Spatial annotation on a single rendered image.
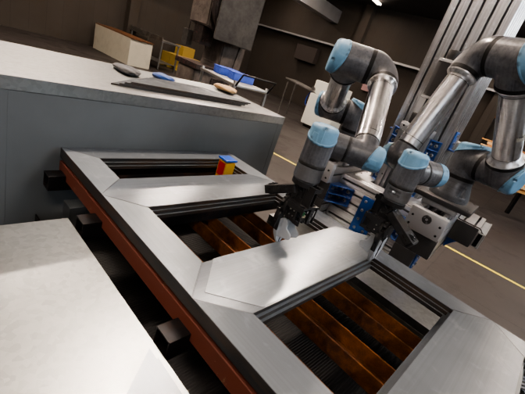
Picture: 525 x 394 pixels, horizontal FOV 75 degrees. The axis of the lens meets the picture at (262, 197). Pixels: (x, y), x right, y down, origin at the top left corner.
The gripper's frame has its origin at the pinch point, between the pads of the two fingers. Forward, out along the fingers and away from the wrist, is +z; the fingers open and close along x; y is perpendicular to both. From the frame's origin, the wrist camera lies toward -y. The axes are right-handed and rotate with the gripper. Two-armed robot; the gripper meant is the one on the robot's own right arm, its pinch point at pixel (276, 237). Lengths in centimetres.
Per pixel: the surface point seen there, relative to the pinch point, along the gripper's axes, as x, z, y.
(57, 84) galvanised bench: -39, -18, -71
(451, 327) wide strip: 18, 1, 48
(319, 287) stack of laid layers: -3.6, 1.9, 19.9
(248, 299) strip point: -26.3, 0.7, 15.8
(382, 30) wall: 1080, -240, -595
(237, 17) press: 340, -87, -450
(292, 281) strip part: -10.6, 0.7, 15.8
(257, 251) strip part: -10.6, 0.8, 2.7
